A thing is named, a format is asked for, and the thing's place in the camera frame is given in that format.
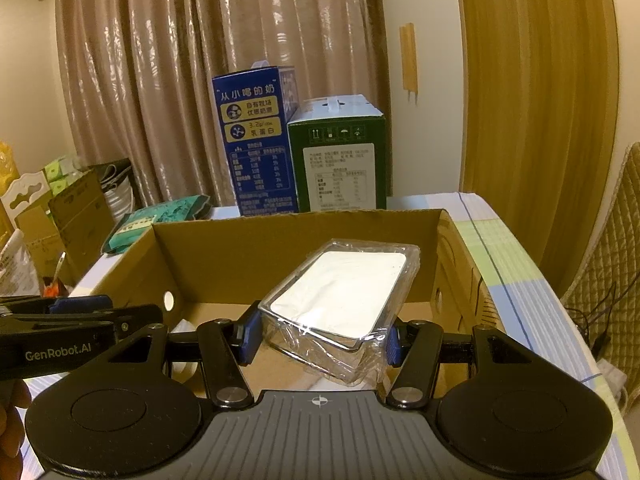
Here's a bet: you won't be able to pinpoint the green tea package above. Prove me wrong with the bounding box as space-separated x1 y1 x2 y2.
100 195 213 254

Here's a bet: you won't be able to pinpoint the clear plastic box white lid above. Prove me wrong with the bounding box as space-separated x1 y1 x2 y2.
257 239 421 386

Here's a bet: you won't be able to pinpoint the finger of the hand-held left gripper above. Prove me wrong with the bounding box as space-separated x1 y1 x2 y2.
0 304 165 337
0 295 114 315

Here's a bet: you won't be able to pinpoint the brown cardboard box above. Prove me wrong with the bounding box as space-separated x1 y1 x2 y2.
67 208 496 401

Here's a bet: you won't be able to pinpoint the white power strip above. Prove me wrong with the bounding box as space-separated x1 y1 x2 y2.
594 355 629 413

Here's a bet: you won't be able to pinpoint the green milk carton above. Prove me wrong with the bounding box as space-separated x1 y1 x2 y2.
286 94 388 213

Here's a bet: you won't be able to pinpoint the blue milk carton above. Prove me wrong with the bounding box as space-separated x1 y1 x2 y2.
211 62 301 217

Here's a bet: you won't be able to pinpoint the white rounded object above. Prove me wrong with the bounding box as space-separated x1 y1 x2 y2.
169 317 202 384

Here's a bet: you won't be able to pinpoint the brown cardboard carton with logo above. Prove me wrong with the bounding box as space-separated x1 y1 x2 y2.
47 167 118 281

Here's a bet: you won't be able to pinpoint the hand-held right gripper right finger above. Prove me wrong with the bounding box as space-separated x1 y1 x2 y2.
384 319 551 408

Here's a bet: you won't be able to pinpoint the black charger cable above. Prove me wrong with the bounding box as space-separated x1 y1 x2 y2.
570 280 617 362

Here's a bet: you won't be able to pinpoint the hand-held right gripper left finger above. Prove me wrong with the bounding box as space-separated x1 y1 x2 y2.
100 305 261 408

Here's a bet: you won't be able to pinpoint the yellow curtain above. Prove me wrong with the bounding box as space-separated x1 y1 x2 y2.
452 0 621 283

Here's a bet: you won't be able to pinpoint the wicker chair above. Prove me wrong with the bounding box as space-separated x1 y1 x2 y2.
560 142 640 411

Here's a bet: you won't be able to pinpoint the yellow wall strips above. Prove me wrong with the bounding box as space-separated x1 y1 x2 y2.
399 22 419 106

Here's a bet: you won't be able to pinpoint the brown shiny curtain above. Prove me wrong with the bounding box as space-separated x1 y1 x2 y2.
55 0 393 208

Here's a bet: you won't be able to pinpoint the plain brown cardboard carton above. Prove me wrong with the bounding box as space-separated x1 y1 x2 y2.
15 205 68 291

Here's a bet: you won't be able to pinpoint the white paper bag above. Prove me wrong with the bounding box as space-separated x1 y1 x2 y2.
101 159 137 226

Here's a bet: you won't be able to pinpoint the green tissue packs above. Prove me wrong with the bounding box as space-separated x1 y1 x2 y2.
42 157 82 196

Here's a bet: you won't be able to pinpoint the person's left hand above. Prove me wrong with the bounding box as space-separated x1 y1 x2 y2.
0 379 32 458

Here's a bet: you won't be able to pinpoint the white plastic bag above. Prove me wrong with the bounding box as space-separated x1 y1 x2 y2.
0 230 41 297

